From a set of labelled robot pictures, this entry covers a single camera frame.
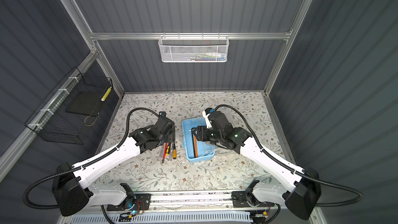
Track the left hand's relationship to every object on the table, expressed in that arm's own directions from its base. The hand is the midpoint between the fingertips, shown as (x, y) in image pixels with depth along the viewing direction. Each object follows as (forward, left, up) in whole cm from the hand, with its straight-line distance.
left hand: (169, 132), depth 81 cm
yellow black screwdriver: (-4, +3, -14) cm, 15 cm away
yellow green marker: (+18, +33, +12) cm, 40 cm away
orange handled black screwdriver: (-5, -1, -15) cm, 16 cm away
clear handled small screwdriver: (-5, +2, -15) cm, 16 cm away
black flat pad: (+12, +41, +13) cm, 45 cm away
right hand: (-5, -15, +6) cm, 17 cm away
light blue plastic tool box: (-7, -18, -8) cm, 21 cm away
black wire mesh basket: (+4, +47, +12) cm, 49 cm away
